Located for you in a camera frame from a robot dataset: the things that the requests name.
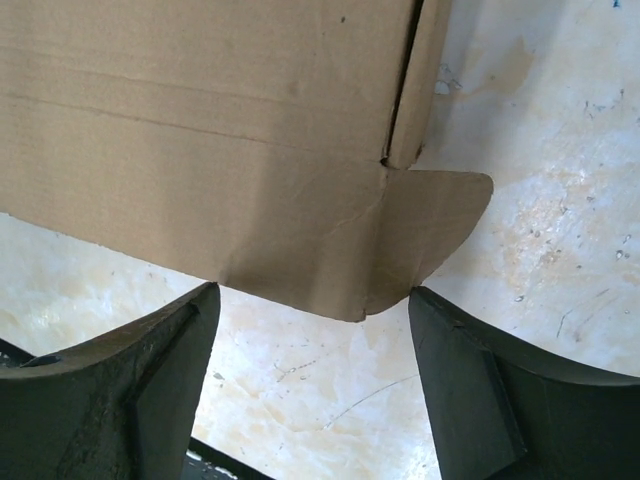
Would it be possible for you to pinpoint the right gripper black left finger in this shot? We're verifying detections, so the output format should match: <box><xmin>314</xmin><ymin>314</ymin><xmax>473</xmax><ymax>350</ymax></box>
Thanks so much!
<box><xmin>1</xmin><ymin>283</ymin><xmax>220</xmax><ymax>479</ymax></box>

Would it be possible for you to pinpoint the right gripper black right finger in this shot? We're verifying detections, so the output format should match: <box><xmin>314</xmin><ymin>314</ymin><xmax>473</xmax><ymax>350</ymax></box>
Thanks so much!
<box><xmin>408</xmin><ymin>287</ymin><xmax>639</xmax><ymax>479</ymax></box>

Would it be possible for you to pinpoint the brown cardboard box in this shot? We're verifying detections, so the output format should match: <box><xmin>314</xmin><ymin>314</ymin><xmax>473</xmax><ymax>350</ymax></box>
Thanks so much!
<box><xmin>1</xmin><ymin>1</ymin><xmax>493</xmax><ymax>321</ymax></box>

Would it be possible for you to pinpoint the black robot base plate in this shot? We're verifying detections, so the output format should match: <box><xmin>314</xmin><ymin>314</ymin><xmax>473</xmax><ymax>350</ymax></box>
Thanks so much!
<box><xmin>0</xmin><ymin>337</ymin><xmax>271</xmax><ymax>480</ymax></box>

